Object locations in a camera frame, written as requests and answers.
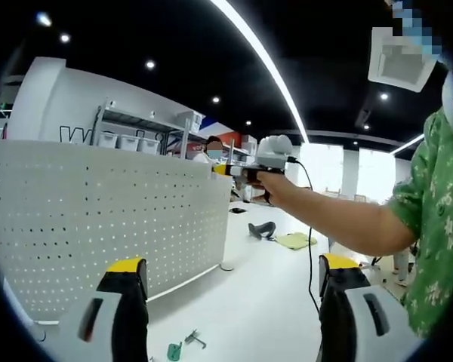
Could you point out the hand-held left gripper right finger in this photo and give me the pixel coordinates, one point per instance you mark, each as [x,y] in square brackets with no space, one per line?
[339,313]

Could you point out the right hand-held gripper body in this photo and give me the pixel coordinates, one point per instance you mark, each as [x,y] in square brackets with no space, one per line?
[273,154]

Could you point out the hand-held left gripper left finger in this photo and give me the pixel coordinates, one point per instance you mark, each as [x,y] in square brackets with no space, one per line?
[124,313]

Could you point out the green hook assembly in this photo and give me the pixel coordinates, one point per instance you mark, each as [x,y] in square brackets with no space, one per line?
[173,351]

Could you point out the grey metal hook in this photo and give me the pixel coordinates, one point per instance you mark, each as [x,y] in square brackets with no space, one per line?
[194,337]

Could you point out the white perforated mounting plate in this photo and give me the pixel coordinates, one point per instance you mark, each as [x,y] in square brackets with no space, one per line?
[98,226]

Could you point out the person's right hand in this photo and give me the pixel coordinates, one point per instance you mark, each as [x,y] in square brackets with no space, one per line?
[283,190]

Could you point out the grey curved headset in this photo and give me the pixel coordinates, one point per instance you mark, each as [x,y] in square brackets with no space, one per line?
[262,228]

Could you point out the yellow cloth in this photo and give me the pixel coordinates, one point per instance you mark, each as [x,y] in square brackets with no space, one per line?
[296,241]

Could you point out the white storage bin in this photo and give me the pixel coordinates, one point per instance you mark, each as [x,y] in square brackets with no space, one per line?
[149,146]
[129,143]
[107,140]

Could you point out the long ceiling light strip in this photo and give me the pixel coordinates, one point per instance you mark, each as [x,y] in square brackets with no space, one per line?
[264,60]

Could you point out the grey metal storage shelf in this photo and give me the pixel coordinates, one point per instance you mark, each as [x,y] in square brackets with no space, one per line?
[136,122]

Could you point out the person's green floral shirt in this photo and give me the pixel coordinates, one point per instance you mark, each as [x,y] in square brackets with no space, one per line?
[438,226]

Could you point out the white ceiling air vent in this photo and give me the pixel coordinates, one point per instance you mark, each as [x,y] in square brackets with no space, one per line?
[400,64]

